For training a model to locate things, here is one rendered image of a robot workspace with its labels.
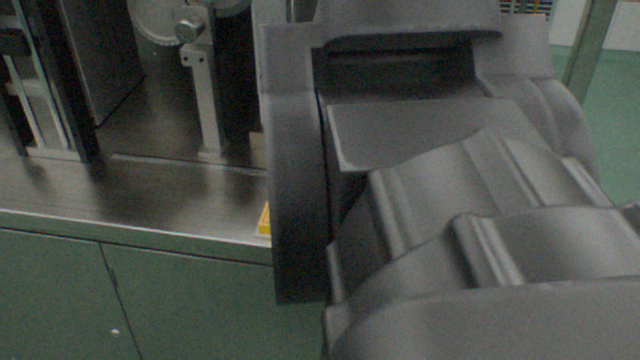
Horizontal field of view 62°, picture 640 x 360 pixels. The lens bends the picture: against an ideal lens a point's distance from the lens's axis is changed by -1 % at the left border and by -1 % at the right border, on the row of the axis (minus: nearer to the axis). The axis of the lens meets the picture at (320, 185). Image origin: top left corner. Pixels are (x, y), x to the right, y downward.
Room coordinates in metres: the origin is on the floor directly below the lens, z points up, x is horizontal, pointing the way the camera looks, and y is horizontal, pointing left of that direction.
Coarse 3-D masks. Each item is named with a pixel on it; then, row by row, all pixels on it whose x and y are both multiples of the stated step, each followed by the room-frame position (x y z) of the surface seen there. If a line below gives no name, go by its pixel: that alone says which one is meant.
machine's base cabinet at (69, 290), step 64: (0, 256) 0.79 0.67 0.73; (64, 256) 0.76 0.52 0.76; (128, 256) 0.73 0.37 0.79; (192, 256) 0.71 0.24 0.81; (0, 320) 0.81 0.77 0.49; (64, 320) 0.77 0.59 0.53; (128, 320) 0.74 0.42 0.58; (192, 320) 0.71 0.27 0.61; (256, 320) 0.69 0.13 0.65; (320, 320) 0.66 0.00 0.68
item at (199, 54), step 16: (192, 16) 0.93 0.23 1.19; (208, 16) 0.93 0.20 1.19; (208, 32) 0.93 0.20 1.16; (192, 48) 0.91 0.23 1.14; (208, 48) 0.92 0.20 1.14; (192, 64) 0.91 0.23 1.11; (208, 64) 0.90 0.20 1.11; (208, 80) 0.92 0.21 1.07; (208, 96) 0.93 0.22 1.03; (208, 112) 0.93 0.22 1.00; (208, 128) 0.93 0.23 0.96; (208, 144) 0.93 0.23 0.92; (224, 144) 0.94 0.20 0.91
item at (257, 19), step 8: (256, 0) 0.97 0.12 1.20; (264, 0) 1.02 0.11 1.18; (272, 0) 1.08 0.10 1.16; (280, 0) 1.14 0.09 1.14; (256, 8) 0.97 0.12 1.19; (264, 8) 1.02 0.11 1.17; (272, 8) 1.08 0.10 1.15; (280, 8) 1.14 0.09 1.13; (256, 16) 0.97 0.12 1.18; (264, 16) 1.02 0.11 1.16; (272, 16) 1.07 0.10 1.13; (280, 16) 1.14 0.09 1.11; (256, 24) 0.96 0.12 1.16; (256, 32) 0.96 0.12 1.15; (256, 40) 0.96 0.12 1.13; (256, 48) 0.96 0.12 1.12; (256, 56) 0.96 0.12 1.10; (256, 64) 0.96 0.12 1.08; (256, 72) 0.96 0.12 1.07
